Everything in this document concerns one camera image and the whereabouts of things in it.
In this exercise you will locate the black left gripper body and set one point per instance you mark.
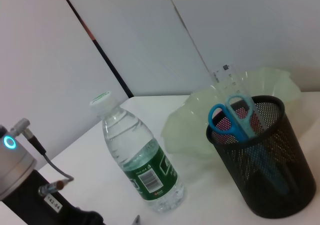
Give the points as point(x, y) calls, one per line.
point(30, 205)

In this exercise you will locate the clear plastic ruler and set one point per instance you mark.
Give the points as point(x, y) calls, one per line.
point(230, 85)

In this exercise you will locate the clear bottle with green label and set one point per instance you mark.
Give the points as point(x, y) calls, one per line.
point(140, 160)

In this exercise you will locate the blue scissors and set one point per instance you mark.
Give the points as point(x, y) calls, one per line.
point(235, 127)

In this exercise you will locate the black mesh pen holder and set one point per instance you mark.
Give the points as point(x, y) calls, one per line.
point(275, 185)

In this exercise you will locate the green glass fruit plate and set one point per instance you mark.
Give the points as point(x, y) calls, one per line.
point(185, 135)

